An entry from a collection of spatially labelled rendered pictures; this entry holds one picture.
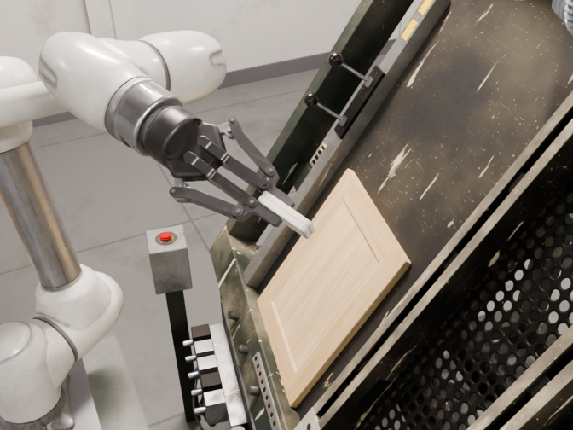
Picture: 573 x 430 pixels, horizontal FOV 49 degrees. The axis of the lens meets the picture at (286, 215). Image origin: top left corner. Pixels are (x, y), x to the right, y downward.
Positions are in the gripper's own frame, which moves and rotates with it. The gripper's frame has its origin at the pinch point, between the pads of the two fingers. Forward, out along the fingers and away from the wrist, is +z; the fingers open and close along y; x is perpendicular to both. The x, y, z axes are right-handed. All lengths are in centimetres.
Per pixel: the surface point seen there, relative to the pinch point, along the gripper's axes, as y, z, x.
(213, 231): -13, -117, -252
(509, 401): -2.3, 34.5, -36.1
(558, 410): -5, 40, -34
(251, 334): 15, -22, -101
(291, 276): -4, -22, -95
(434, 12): -71, -23, -60
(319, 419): 20, 9, -72
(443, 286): -14, 16, -47
